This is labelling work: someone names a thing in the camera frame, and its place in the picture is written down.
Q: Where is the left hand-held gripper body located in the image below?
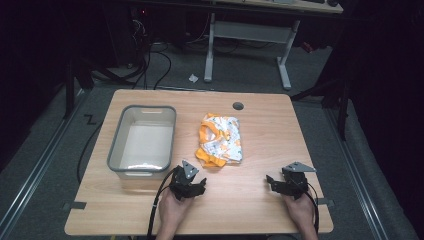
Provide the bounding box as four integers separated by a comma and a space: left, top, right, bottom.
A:
169, 160, 207, 202

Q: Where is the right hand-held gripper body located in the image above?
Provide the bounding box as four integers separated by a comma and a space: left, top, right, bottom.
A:
270, 161, 317, 201

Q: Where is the white plastic bin grey rim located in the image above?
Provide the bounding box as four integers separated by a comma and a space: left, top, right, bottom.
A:
106, 104, 178, 181

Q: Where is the orange and white patterned garment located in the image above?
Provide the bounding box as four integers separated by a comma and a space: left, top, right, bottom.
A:
194, 112, 244, 168

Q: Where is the person's left hand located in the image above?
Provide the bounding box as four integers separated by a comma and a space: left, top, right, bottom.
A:
158, 189, 195, 231

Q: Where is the person's right hand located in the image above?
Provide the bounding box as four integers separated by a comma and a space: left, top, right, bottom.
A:
282, 193, 316, 232

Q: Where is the grey table edge tab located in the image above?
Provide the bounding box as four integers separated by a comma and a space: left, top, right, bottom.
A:
62, 200, 88, 212
315, 197, 335, 208

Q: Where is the dark metal stand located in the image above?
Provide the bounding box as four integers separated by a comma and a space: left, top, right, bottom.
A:
62, 54, 96, 120
289, 63, 353, 142

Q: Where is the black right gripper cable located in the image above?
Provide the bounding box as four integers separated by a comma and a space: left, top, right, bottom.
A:
305, 182, 321, 234

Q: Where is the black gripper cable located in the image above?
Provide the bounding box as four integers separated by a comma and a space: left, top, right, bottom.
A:
305, 182, 321, 234
146, 167, 178, 240

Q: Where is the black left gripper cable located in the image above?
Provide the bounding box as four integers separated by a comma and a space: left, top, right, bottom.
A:
146, 167, 178, 240

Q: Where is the metal floor rail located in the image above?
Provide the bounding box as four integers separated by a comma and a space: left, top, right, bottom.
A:
0, 88, 88, 240
323, 106, 391, 240

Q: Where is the black floor cable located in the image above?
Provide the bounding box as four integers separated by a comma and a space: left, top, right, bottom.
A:
76, 121, 104, 185

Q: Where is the bundle of black cables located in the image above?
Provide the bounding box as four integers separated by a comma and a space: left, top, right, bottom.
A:
131, 16, 173, 90

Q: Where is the desk with white metal frame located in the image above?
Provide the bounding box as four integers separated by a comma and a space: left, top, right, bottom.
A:
203, 0, 345, 92

